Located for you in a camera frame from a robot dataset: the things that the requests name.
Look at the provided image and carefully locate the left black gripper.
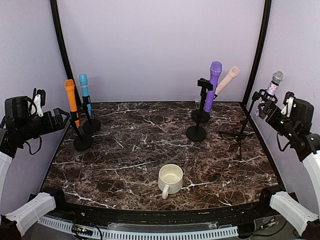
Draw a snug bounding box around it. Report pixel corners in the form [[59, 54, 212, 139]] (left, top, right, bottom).
[[18, 107, 70, 141]]

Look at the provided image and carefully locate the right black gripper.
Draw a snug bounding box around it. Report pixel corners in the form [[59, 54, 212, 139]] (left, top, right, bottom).
[[258, 100, 298, 140]]

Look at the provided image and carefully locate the black stand of blue microphone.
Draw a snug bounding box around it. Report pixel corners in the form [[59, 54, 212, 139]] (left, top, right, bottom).
[[82, 96, 101, 134]]

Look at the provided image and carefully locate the black stand of orange microphone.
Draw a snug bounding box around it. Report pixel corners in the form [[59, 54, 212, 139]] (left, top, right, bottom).
[[69, 111, 93, 151]]

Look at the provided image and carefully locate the orange toy microphone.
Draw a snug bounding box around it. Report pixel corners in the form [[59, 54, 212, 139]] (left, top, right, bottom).
[[64, 79, 80, 128]]

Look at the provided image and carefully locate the blue toy microphone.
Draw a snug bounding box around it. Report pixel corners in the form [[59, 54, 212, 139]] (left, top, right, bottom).
[[79, 74, 92, 116]]

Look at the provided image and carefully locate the purple toy microphone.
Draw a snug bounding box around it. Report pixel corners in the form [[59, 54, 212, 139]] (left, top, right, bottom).
[[204, 61, 222, 113]]

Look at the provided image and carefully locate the black stand of purple microphone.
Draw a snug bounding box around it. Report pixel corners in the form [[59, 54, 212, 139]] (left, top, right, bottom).
[[185, 78, 213, 142]]

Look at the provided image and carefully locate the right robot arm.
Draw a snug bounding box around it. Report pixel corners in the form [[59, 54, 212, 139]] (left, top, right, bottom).
[[255, 97, 320, 240]]

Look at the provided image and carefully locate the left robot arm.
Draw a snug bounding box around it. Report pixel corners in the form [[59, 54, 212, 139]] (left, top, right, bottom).
[[0, 96, 71, 240]]

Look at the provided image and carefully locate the black tripod microphone stand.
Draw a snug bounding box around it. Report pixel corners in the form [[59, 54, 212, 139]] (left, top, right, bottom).
[[218, 88, 279, 161]]

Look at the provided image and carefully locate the silver glitter microphone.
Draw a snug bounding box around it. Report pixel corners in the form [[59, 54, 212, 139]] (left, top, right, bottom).
[[252, 70, 284, 104]]

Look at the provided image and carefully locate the pink toy microphone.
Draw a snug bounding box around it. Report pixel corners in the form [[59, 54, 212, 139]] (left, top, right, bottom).
[[215, 66, 240, 96]]

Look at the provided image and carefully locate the black stand of pink microphone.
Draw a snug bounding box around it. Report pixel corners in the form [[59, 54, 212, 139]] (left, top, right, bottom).
[[191, 93, 218, 123]]

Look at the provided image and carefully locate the white ceramic mug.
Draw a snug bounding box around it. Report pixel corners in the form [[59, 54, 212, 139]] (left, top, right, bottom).
[[157, 164, 184, 200]]

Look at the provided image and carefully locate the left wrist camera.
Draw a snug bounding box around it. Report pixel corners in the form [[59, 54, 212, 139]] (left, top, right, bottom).
[[30, 88, 46, 117]]

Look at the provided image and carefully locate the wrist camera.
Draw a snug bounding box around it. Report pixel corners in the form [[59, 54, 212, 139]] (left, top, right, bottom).
[[30, 88, 46, 117], [281, 91, 295, 118]]

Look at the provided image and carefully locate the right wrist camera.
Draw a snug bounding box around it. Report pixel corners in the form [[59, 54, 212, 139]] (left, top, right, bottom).
[[281, 91, 295, 118]]

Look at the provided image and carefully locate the left black frame post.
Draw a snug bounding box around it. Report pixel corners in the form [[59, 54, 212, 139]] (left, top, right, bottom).
[[49, 0, 82, 108]]

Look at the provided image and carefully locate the black frame post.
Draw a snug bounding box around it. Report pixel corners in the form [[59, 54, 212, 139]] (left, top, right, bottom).
[[49, 0, 82, 108], [241, 0, 272, 107]]

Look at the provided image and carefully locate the right black frame post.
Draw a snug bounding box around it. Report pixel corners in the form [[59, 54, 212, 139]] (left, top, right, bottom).
[[241, 0, 272, 107]]

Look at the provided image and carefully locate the black front rail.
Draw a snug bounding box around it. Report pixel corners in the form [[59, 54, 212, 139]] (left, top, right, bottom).
[[48, 201, 276, 227]]

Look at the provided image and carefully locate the white cable duct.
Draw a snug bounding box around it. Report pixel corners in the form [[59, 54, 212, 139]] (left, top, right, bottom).
[[38, 216, 239, 240]]

